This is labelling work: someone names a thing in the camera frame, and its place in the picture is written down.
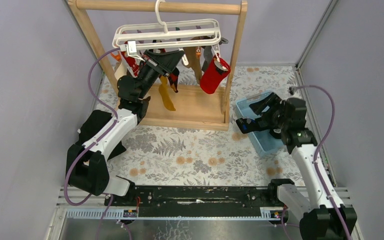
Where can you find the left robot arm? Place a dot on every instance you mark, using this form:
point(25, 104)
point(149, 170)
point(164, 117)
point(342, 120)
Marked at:
point(102, 133)

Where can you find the tan beige sock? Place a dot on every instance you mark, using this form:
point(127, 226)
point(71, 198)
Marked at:
point(193, 55)

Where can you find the orange clothes peg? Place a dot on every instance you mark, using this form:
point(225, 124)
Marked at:
point(117, 57)

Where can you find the white hanger clip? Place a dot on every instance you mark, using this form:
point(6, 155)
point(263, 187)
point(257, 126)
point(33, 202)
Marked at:
point(216, 54)

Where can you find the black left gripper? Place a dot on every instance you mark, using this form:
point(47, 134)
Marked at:
point(158, 62)

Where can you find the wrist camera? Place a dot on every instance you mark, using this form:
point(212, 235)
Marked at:
point(293, 89)
point(131, 49)

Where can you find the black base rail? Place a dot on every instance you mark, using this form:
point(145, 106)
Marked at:
point(198, 201)

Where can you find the black cloth on mat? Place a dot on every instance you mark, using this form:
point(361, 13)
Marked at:
point(94, 123)

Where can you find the red snowman sock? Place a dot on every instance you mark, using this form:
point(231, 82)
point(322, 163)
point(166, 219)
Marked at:
point(217, 71)

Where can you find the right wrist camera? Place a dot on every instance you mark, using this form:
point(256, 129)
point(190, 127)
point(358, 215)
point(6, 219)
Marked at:
point(293, 89)

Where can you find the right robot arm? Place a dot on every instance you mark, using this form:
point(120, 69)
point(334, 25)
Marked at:
point(322, 215)

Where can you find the red patterned christmas sock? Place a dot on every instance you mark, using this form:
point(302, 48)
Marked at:
point(132, 64)

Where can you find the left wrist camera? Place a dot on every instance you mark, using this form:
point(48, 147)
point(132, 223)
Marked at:
point(131, 49)

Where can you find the light blue plastic basket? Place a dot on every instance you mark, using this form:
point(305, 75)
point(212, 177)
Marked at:
point(263, 142)

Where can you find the wooden drying rack frame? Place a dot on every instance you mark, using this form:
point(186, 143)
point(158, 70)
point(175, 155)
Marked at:
point(195, 109)

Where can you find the black sock with blue patch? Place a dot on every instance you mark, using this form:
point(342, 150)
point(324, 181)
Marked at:
point(248, 125)

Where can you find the floral patterned table mat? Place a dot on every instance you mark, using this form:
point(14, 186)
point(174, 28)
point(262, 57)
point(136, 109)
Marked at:
point(179, 156)

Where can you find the grey sock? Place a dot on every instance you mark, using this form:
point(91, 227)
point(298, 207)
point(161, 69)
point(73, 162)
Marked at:
point(208, 54)

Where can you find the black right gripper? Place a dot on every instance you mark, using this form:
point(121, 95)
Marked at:
point(273, 101)

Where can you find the white plastic sock hanger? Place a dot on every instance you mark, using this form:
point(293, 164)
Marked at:
point(171, 34)

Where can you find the mustard yellow sock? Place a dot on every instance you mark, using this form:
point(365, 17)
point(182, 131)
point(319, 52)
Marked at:
point(164, 93)

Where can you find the dark argyle sock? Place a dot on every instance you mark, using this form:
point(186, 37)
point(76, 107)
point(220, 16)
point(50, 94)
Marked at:
point(173, 80)

